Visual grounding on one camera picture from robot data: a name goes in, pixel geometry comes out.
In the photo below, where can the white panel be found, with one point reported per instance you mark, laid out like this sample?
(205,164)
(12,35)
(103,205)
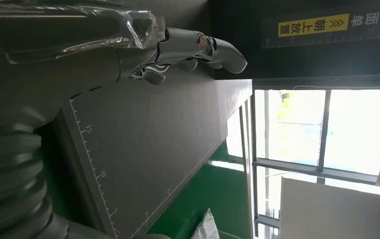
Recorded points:
(338,211)

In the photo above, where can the dark green table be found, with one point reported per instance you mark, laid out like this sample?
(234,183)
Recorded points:
(56,184)

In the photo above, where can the grey plastic mailer package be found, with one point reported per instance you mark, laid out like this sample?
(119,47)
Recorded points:
(207,227)

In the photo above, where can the black scanner pad with ruler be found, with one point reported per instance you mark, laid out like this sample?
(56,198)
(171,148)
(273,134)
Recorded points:
(150,138)

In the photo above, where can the dark window frame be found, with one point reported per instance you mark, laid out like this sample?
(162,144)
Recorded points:
(323,132)

